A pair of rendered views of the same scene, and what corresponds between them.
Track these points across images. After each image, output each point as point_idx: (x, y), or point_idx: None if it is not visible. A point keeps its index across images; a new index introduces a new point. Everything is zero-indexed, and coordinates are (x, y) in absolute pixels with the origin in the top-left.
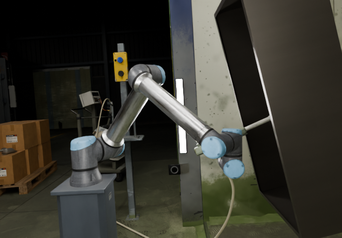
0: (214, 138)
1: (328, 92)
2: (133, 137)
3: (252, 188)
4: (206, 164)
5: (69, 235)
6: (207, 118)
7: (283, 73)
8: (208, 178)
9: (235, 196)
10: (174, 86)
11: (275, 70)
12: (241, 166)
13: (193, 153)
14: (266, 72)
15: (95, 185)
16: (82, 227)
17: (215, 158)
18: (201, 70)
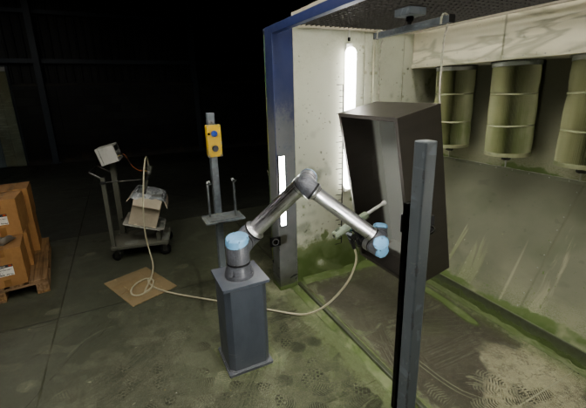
0: (384, 237)
1: (435, 195)
2: (235, 216)
3: (337, 247)
4: (302, 233)
5: (238, 323)
6: None
7: None
8: (303, 244)
9: (323, 255)
10: (276, 163)
11: (411, 184)
12: (387, 249)
13: (291, 224)
14: (406, 187)
15: (255, 276)
16: (249, 314)
17: (309, 227)
18: (300, 146)
